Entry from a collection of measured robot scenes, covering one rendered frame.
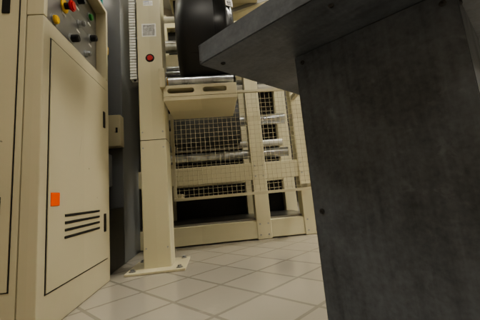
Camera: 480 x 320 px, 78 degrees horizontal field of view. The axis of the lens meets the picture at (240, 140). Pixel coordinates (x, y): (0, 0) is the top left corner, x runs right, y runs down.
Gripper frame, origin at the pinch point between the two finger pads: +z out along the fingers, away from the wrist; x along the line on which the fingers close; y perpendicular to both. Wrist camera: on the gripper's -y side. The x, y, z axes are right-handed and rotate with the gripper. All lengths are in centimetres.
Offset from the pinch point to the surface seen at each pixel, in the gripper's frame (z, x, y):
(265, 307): -19, -8, -124
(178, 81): 23.6, 17.6, -29.1
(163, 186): 37, 29, -79
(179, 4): 10.3, 14.4, 5.7
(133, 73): 31, 41, -19
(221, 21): 9.0, -5.0, -6.1
